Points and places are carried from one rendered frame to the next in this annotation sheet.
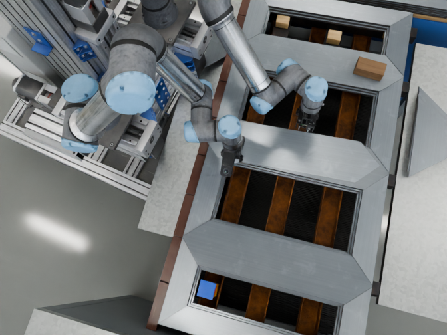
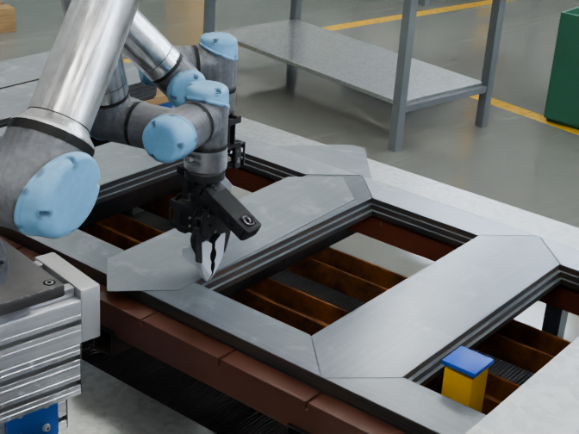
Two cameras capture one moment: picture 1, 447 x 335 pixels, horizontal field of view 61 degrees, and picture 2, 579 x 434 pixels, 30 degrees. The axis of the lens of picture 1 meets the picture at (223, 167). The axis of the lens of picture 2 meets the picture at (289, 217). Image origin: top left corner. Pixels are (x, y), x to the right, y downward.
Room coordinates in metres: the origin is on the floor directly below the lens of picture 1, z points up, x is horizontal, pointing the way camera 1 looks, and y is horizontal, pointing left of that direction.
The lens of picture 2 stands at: (0.09, 1.65, 1.76)
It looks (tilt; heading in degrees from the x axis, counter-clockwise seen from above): 24 degrees down; 278
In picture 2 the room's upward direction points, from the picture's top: 4 degrees clockwise
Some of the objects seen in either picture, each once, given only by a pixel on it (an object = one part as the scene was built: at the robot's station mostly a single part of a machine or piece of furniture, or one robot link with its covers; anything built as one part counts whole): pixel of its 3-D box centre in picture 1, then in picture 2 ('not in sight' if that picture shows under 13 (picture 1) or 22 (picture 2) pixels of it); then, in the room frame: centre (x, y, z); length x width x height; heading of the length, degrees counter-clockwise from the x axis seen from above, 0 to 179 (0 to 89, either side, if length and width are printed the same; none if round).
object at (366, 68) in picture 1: (369, 68); not in sight; (0.71, -0.71, 0.87); 0.12 x 0.06 x 0.05; 55
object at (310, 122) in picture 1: (308, 114); (218, 139); (0.53, -0.37, 1.00); 0.09 x 0.08 x 0.12; 151
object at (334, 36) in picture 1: (333, 37); not in sight; (0.95, -0.65, 0.79); 0.06 x 0.05 x 0.04; 61
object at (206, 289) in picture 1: (206, 289); (467, 365); (0.00, 0.18, 0.88); 0.06 x 0.06 x 0.02; 61
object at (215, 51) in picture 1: (221, 41); not in sight; (1.15, -0.15, 0.70); 0.39 x 0.12 x 0.04; 151
